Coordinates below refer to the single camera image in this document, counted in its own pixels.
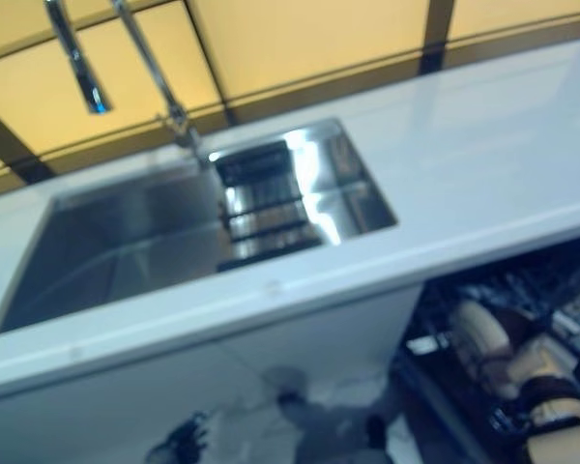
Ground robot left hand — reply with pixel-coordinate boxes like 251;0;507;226
165;409;215;459

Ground deep beige plate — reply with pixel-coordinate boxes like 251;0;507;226
505;333;580;464

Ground white cabinet door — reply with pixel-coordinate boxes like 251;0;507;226
231;284;422;464
0;333;252;464

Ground stainless steel kitchen sink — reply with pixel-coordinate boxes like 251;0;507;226
0;117;400;337

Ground black dish drying rack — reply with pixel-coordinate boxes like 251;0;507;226
214;142;321;273

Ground chrome pull-down faucet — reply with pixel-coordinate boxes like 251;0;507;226
43;0;214;170

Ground dishwasher wire rack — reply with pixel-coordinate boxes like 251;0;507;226
400;250;580;464

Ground dark window frame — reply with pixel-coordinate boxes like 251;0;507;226
0;0;580;185

